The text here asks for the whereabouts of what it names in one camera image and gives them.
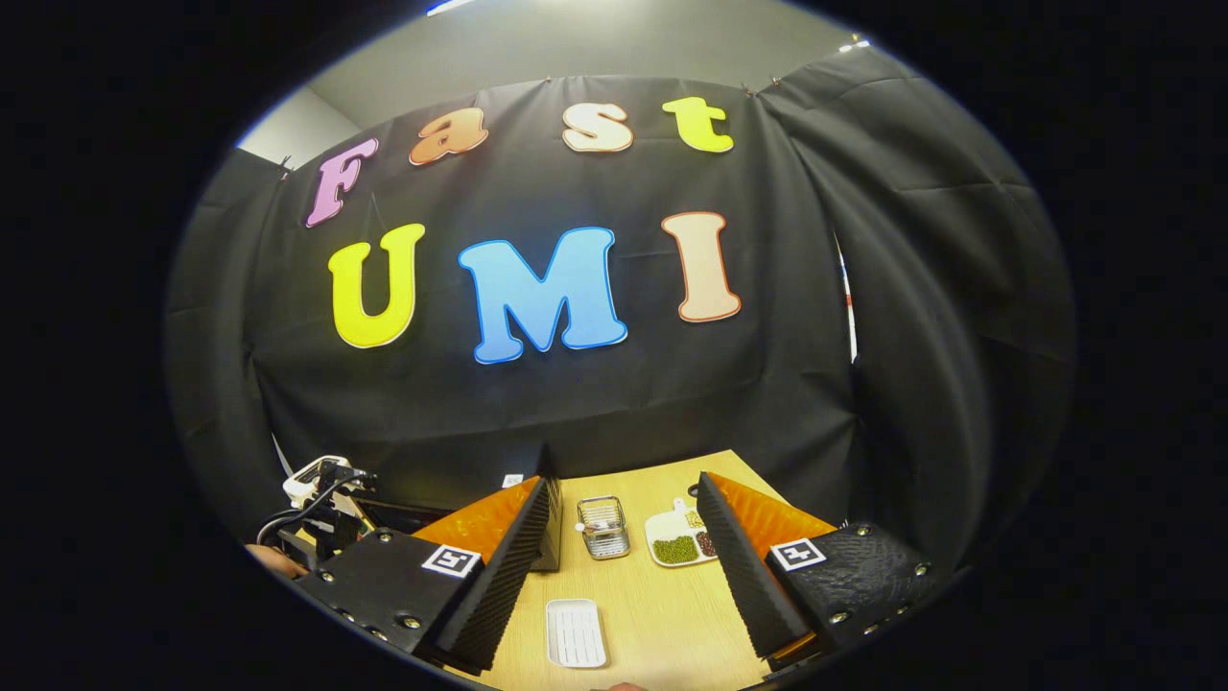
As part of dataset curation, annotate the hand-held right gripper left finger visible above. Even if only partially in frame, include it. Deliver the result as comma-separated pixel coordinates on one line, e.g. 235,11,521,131
288,475,555,673

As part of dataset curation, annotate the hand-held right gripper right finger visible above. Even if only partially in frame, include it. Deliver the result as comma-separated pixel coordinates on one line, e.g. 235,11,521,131
697,470,946,671

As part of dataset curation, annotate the black electric oven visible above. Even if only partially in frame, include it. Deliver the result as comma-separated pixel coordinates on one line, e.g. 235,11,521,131
360,446,565,574

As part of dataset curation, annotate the white toaster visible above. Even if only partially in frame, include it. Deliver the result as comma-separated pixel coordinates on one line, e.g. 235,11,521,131
284,456,354,510

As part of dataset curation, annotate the white plate with beans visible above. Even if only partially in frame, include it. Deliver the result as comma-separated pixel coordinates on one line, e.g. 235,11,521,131
644,497,720,569

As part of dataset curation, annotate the white rectangular tray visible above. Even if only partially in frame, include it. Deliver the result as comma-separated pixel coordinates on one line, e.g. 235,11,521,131
545,598,609,670

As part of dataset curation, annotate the black backdrop cloth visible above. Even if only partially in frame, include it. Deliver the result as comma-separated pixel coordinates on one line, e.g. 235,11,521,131
163,43,1075,567

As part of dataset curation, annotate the metal wire basket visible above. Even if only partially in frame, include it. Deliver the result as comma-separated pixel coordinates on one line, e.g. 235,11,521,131
576,495,631,560

